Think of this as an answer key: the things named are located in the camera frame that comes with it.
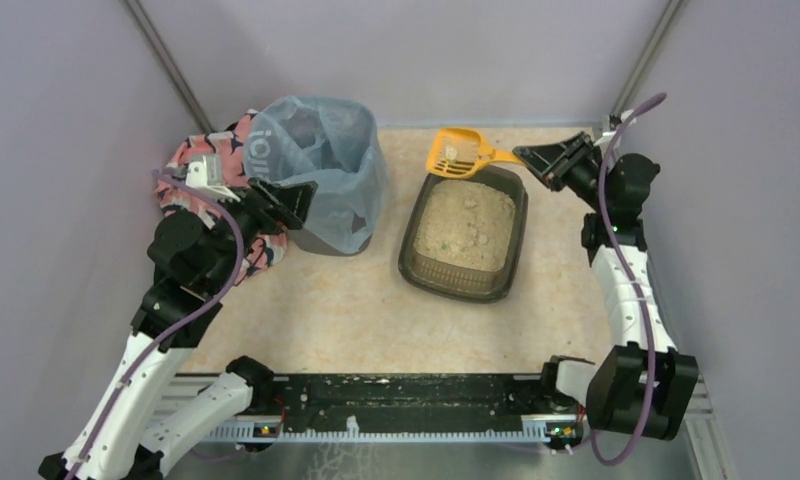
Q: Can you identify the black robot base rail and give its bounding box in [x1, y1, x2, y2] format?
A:
[201, 372, 607, 446]

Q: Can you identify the yellow plastic litter scoop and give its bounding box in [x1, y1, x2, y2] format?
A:
[426, 127, 525, 180]

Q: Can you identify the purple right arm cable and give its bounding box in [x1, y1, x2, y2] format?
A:
[588, 92, 669, 468]

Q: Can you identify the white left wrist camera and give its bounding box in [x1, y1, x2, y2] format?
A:
[185, 154, 239, 201]

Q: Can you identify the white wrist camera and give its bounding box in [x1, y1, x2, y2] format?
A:
[594, 109, 633, 147]
[185, 154, 239, 201]

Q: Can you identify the pink patterned cloth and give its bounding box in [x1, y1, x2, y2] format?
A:
[154, 109, 288, 284]

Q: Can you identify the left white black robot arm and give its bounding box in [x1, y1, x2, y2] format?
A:
[38, 179, 317, 479]

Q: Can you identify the grey plastic litter box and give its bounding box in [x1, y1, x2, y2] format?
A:
[398, 167, 529, 303]

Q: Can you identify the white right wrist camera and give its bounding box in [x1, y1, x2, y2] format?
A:
[594, 109, 633, 147]

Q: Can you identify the blue plastic trash bag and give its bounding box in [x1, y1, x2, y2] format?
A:
[243, 96, 388, 256]

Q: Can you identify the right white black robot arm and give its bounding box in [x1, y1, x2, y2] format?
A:
[513, 134, 699, 440]

